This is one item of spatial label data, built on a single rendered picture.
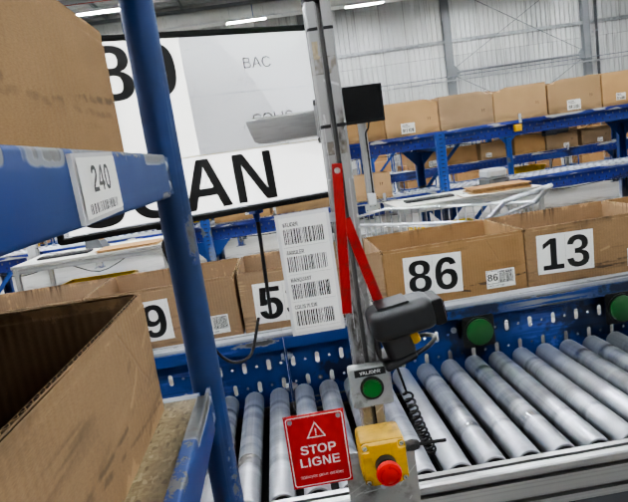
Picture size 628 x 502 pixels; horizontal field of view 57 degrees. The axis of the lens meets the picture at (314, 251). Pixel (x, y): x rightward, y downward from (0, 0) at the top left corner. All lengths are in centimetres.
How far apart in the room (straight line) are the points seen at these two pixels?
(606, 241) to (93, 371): 155
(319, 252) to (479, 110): 557
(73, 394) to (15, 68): 16
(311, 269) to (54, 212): 71
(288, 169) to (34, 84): 70
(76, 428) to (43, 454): 4
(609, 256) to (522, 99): 492
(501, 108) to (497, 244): 493
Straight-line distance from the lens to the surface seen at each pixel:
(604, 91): 701
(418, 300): 89
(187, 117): 96
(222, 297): 154
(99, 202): 28
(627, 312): 174
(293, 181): 100
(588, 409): 133
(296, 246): 90
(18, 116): 31
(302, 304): 92
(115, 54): 97
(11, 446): 27
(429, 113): 625
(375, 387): 94
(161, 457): 43
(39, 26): 36
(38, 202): 22
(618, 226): 177
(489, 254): 162
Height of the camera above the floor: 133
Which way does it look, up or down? 9 degrees down
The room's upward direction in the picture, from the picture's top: 8 degrees counter-clockwise
